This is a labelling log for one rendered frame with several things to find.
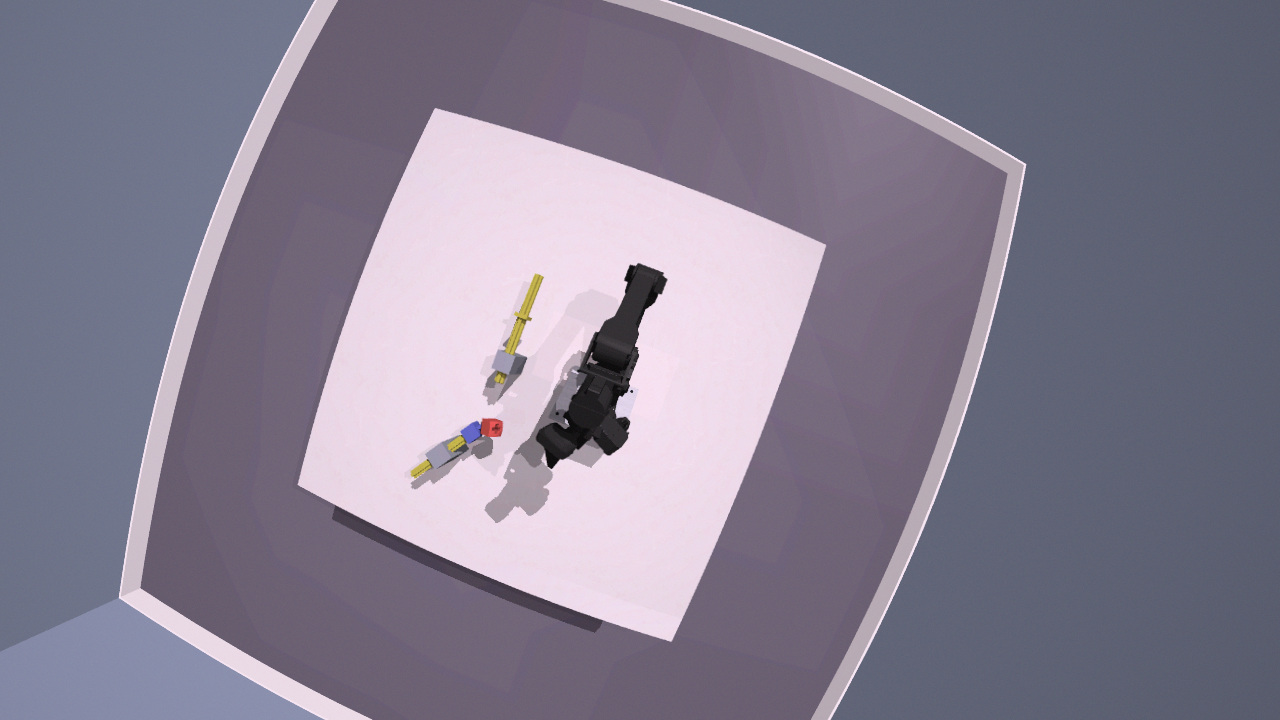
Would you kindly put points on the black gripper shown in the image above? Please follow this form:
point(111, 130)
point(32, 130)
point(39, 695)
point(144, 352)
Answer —
point(559, 443)

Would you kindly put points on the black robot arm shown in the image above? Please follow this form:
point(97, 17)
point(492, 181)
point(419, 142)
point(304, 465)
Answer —
point(613, 347)

